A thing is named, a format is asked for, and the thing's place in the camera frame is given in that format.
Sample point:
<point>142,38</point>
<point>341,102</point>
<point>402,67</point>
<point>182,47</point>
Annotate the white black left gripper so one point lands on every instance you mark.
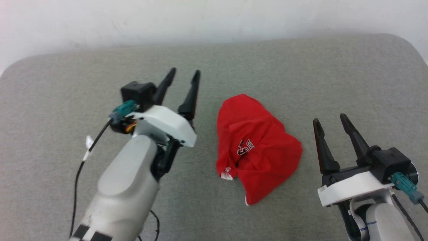
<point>167,124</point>

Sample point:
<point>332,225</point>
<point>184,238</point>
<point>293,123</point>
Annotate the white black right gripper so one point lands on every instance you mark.
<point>351,187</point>

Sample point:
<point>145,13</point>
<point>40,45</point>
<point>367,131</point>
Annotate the red garment with white trim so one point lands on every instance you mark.
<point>254,147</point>

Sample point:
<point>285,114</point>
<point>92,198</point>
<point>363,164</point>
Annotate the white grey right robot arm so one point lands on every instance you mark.
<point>384,221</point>

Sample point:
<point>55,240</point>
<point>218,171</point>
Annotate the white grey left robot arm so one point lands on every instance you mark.
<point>123,187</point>

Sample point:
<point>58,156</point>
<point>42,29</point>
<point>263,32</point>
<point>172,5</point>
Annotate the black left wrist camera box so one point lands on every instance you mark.
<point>138,93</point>

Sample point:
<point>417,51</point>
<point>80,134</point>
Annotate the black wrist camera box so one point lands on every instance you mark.
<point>391,164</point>
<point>138,93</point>

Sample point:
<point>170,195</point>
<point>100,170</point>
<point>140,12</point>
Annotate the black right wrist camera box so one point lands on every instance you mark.
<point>391,164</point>

